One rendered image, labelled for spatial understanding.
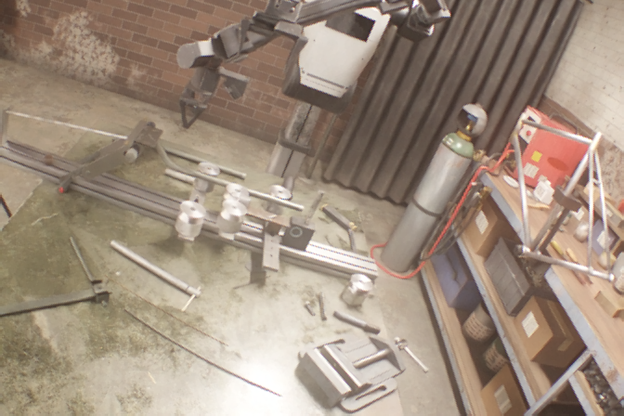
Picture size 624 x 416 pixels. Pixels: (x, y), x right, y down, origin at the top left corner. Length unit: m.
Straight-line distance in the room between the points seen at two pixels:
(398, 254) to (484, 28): 1.64
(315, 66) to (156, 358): 1.05
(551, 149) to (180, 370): 2.50
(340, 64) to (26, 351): 1.20
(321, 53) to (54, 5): 2.85
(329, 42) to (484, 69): 2.10
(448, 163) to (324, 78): 1.31
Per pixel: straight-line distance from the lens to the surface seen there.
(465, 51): 3.41
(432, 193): 2.73
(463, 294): 2.69
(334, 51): 1.50
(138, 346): 0.75
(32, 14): 4.10
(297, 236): 1.00
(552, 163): 2.93
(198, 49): 1.06
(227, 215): 0.94
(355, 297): 0.98
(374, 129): 3.37
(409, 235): 2.84
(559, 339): 2.05
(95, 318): 0.77
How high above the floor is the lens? 1.46
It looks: 25 degrees down
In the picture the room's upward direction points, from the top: 24 degrees clockwise
